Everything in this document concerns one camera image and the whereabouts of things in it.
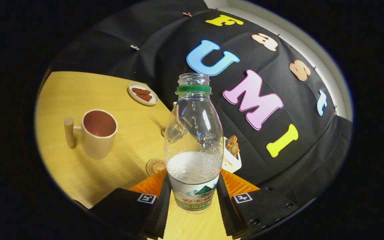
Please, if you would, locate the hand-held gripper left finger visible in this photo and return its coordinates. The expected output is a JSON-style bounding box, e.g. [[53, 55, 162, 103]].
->
[[89, 169, 172, 240]]

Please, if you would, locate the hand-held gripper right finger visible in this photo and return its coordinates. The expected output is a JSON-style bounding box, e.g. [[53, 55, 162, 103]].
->
[[216, 169, 301, 240]]

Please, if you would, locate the round brown coaster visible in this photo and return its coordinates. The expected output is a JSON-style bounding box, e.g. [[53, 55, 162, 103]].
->
[[146, 158, 167, 176]]

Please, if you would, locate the clear plastic juice bottle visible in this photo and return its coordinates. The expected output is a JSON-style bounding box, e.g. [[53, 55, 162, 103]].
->
[[164, 73, 224, 214]]

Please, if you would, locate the beige cup with wooden handle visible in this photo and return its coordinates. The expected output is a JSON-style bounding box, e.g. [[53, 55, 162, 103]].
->
[[64, 109, 118, 160]]

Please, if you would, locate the white toaster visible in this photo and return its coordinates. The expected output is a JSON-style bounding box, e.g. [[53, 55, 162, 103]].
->
[[221, 135, 242, 174]]

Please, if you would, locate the black backdrop cloth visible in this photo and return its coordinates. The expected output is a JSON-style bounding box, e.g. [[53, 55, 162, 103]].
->
[[50, 0, 352, 200]]

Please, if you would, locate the wooden table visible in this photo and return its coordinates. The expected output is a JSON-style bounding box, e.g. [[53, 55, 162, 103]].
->
[[35, 71, 239, 240]]

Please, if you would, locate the white oval plate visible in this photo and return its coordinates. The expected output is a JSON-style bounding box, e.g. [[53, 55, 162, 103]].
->
[[128, 82, 159, 106]]

